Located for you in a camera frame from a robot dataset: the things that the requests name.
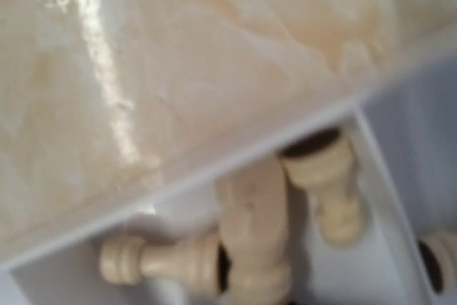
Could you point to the cream chess piece at edge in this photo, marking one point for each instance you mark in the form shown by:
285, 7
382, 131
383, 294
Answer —
438, 252

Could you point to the cream pawn in tray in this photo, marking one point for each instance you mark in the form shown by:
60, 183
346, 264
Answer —
200, 262

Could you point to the cream chess piece in tray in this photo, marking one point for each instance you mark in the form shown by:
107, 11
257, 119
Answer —
323, 165
254, 232

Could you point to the white plastic divided tray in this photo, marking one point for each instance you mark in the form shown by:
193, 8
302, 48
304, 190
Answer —
404, 141

